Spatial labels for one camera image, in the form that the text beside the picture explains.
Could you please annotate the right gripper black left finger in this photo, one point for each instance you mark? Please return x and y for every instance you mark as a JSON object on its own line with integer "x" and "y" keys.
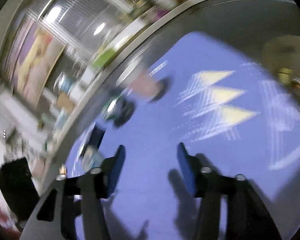
{"x": 66, "y": 198}

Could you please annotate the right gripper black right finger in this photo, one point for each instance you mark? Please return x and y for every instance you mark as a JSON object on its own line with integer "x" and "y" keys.
{"x": 246, "y": 215}

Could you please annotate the yellow red paper box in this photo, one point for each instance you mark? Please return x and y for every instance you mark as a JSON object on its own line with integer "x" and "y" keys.
{"x": 293, "y": 78}

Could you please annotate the round metal trash bin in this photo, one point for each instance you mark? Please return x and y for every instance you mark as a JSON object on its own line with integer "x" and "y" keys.
{"x": 281, "y": 56}

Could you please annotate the blue white pot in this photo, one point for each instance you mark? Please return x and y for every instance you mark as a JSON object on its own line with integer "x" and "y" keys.
{"x": 63, "y": 83}

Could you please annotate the blue printed table cloth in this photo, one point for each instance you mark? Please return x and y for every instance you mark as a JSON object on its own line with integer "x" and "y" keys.
{"x": 227, "y": 110}

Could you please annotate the green plastic basin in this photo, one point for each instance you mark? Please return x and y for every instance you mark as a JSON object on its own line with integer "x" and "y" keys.
{"x": 101, "y": 60}

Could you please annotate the colourful wall poster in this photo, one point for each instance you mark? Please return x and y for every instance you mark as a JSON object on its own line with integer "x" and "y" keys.
{"x": 36, "y": 58}

